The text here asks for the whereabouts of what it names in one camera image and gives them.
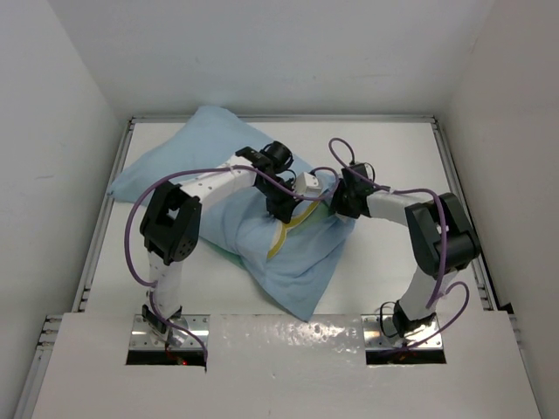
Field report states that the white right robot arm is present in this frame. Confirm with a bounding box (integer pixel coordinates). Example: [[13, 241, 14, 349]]
[[331, 163, 481, 338]]

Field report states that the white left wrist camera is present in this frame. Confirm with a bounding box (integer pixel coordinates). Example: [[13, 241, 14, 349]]
[[293, 172, 322, 198]]

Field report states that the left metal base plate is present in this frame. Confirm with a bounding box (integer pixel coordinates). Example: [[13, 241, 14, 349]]
[[128, 314, 210, 351]]

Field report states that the blue and green pillowcase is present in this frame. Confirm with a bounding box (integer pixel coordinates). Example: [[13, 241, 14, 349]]
[[108, 106, 355, 321]]

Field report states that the cream quilted pillow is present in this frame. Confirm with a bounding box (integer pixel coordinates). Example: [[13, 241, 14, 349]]
[[266, 202, 319, 260]]

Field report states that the white front cover board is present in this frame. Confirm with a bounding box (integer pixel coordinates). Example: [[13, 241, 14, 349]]
[[33, 313, 539, 418]]

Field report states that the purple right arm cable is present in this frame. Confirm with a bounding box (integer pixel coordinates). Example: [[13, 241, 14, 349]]
[[327, 137, 471, 351]]

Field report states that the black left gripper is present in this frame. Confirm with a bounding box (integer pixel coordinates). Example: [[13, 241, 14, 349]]
[[255, 175, 302, 223]]

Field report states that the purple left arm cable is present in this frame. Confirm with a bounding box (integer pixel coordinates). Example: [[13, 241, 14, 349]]
[[123, 165, 340, 361]]

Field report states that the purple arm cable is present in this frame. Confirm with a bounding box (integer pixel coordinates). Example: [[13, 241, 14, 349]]
[[123, 165, 340, 361], [327, 137, 471, 351]]

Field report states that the metal base plate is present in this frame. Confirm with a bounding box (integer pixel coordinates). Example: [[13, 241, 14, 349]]
[[128, 314, 210, 351], [362, 314, 444, 351]]

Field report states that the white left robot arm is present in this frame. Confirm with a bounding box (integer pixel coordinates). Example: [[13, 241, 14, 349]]
[[140, 141, 321, 338]]

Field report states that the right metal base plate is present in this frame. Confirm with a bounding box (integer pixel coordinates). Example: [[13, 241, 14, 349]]
[[362, 314, 444, 351]]

